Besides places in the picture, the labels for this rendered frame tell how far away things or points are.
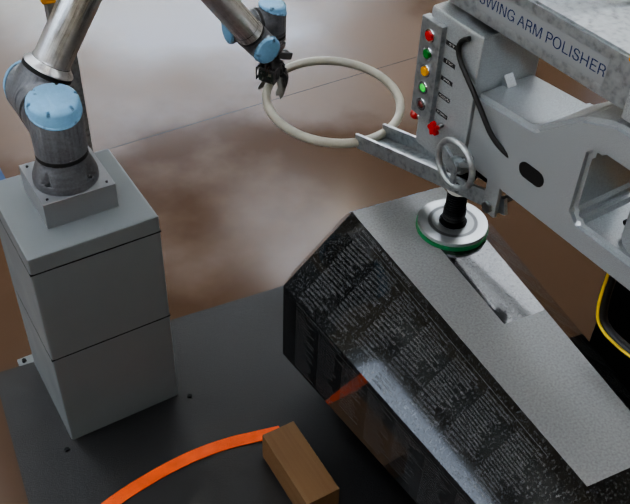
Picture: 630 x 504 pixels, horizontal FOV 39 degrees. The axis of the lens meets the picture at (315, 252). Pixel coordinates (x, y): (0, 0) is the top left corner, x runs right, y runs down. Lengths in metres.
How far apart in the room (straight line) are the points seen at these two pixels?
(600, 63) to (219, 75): 3.25
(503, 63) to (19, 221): 1.44
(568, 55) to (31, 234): 1.55
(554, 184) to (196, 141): 2.57
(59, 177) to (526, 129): 1.29
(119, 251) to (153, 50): 2.66
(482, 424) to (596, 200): 0.63
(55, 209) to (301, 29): 3.03
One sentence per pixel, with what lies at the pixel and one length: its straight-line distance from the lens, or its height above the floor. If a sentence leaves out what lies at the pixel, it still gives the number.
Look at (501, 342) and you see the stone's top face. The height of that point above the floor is 0.80.
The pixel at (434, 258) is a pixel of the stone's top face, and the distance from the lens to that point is 2.62.
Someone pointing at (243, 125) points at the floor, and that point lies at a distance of 4.54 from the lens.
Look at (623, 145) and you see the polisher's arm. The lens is 2.00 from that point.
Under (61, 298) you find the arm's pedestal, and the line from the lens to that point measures 2.72.
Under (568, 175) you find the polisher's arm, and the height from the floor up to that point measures 1.32.
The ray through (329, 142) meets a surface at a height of 0.89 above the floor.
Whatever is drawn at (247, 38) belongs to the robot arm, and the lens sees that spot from 2.75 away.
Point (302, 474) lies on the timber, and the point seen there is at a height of 0.13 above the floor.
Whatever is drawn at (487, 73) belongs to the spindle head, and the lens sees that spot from 2.28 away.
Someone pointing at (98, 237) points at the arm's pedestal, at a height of 0.84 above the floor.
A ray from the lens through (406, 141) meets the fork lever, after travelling 2.87.
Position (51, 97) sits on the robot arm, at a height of 1.21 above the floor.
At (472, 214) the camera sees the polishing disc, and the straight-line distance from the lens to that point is 2.75.
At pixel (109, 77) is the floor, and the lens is 5.00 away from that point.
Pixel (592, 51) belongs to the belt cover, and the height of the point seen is 1.64.
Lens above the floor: 2.55
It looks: 42 degrees down
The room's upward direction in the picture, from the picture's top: 2 degrees clockwise
